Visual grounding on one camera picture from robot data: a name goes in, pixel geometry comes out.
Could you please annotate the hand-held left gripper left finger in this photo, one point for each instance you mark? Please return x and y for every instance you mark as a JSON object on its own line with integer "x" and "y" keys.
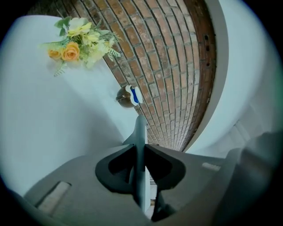
{"x": 84, "y": 187}

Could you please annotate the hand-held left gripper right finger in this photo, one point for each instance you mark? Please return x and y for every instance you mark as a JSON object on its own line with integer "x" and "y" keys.
{"x": 194, "y": 176}

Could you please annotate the grey notebook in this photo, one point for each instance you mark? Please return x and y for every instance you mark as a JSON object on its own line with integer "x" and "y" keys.
{"x": 140, "y": 154}

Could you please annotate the white mug with blue stripe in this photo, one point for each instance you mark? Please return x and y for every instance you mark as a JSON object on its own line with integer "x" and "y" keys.
{"x": 125, "y": 97}

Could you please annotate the yellow flower bouquet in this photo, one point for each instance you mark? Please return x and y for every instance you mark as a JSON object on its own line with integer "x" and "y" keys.
{"x": 73, "y": 50}

